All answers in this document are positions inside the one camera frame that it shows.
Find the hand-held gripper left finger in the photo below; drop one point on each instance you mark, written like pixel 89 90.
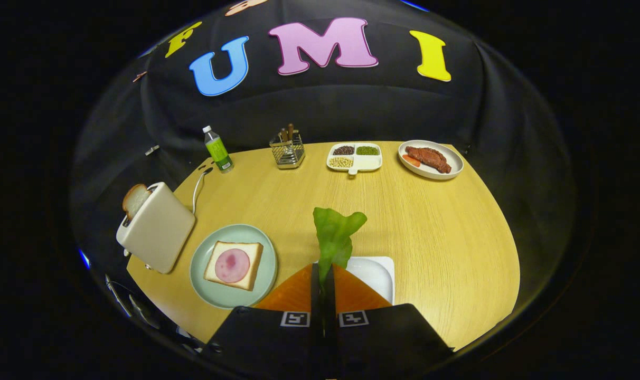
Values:
pixel 267 338

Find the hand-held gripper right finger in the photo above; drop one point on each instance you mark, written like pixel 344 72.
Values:
pixel 383 338

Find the green lettuce leaf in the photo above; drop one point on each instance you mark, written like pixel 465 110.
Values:
pixel 333 232

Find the plain bread slice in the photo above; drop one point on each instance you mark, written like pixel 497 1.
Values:
pixel 135 199

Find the white square plate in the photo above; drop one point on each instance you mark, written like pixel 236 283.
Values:
pixel 375 274

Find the pink ham slice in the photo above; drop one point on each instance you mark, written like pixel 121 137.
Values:
pixel 232 265

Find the pale green round plate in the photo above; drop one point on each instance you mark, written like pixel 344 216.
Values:
pixel 206 279

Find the toast slice under ham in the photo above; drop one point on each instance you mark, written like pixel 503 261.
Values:
pixel 254 253

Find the cream toaster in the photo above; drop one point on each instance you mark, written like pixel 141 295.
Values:
pixel 159 232

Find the white divided bean dish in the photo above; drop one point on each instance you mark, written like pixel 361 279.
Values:
pixel 370 162

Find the orange carrot piece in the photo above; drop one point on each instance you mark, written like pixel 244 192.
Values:
pixel 411 160

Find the brown cooked meat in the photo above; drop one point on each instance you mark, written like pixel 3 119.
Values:
pixel 431 157

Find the white round meat plate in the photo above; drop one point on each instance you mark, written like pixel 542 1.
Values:
pixel 454 161

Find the green label water bottle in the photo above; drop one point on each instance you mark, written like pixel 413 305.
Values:
pixel 218 150

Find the white cloth clip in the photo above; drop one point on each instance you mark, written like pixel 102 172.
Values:
pixel 151 150

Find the black backdrop cloth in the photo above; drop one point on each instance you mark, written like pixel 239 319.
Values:
pixel 320 105

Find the pink cloth clip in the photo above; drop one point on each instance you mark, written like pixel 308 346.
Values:
pixel 139 76

